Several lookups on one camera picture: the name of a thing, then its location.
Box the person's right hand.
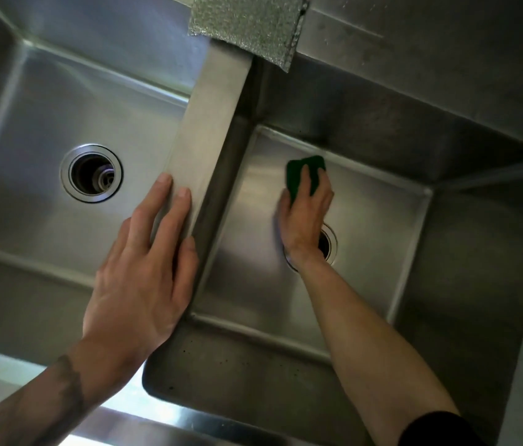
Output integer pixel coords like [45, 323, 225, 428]
[278, 164, 335, 271]

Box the person's right forearm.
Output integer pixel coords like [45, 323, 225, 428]
[296, 255, 460, 446]

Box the basin drain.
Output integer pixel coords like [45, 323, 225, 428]
[284, 222, 339, 273]
[59, 143, 124, 204]

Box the silver scouring sponge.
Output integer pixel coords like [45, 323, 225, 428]
[188, 0, 310, 74]

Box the black shirt sleeve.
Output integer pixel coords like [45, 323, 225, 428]
[398, 411, 487, 446]

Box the person's left hand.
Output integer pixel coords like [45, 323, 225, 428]
[81, 172, 199, 369]

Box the stainless steel sink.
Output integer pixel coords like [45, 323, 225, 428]
[0, 0, 253, 446]
[143, 0, 523, 446]

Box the green scouring cloth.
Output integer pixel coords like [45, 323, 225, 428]
[286, 155, 327, 206]

